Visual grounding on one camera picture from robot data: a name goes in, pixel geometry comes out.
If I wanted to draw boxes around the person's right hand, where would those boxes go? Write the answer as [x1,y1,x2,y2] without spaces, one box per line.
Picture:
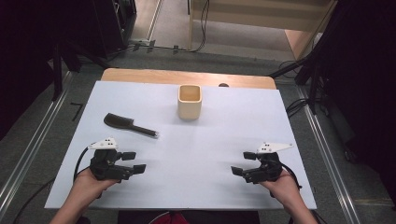
[260,170,302,204]

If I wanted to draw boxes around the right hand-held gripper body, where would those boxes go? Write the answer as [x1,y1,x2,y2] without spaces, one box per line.
[244,142,293,184]

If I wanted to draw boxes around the black metal stand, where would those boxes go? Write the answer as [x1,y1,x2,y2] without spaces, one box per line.
[269,46,325,116]
[50,40,110,102]

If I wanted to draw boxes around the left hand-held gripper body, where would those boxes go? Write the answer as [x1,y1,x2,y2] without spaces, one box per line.
[88,137,135,182]

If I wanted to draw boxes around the light wooden furniture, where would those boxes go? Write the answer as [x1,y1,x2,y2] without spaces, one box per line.
[188,0,339,60]

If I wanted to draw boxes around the hand-held gripper cable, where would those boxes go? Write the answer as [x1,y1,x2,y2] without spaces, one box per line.
[280,163,304,191]
[73,147,92,183]

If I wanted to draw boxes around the black cabinet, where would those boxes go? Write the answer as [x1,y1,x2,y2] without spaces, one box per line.
[92,0,138,59]

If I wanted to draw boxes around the hanging black cables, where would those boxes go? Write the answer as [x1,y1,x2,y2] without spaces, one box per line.
[186,0,210,53]

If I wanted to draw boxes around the black curtain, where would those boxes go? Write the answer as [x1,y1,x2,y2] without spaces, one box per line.
[311,0,396,203]
[0,0,97,141]

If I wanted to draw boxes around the metal floor rail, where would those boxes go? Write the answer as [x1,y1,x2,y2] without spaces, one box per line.
[0,71,74,216]
[295,85,362,224]

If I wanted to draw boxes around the white table board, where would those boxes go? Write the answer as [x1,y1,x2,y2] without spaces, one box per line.
[44,80,318,210]

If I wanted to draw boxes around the person's dark pants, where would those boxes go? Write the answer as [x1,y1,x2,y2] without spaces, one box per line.
[118,210,261,224]

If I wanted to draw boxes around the beige square cup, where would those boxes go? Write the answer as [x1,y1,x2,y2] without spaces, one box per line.
[177,84,204,121]

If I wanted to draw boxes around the person's red clothing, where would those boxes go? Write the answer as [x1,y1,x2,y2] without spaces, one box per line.
[148,210,191,224]

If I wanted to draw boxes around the person's left hand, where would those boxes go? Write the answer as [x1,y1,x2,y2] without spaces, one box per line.
[74,169,120,200]

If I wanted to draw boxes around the left hand-held gripper cable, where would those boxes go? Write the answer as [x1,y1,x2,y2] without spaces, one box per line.
[73,147,92,183]

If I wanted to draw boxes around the coiled black floor cable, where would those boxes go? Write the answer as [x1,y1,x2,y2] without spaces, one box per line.
[285,97,311,119]

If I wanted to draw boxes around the right hand-held gripper cable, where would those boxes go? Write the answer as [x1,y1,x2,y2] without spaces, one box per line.
[280,163,304,191]

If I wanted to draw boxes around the black comb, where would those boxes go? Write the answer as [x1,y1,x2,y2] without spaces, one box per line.
[103,112,160,139]

